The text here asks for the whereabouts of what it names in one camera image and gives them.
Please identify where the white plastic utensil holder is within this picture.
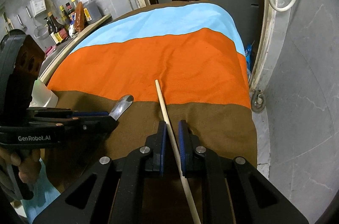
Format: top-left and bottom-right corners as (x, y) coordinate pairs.
(30, 79), (58, 108)

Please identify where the large silver spoon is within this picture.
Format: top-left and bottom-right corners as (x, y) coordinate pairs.
(109, 94), (134, 121)

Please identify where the person left hand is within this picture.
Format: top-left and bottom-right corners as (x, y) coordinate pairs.
(1, 148), (41, 188)

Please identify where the dark soy sauce bottle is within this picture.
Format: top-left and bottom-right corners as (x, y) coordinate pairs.
(48, 12), (69, 44)

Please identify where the striped cloth blue orange brown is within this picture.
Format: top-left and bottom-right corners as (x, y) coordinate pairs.
(21, 0), (259, 224)

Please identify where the orange spice bag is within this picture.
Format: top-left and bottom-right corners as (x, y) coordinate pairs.
(75, 2), (85, 32)

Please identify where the large oil jug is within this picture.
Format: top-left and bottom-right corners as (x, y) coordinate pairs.
(80, 0), (102, 24)

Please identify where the wire strainer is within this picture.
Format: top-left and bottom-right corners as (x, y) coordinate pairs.
(25, 6), (49, 40)

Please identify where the white box on wall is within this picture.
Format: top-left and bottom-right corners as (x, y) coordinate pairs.
(29, 0), (47, 18)

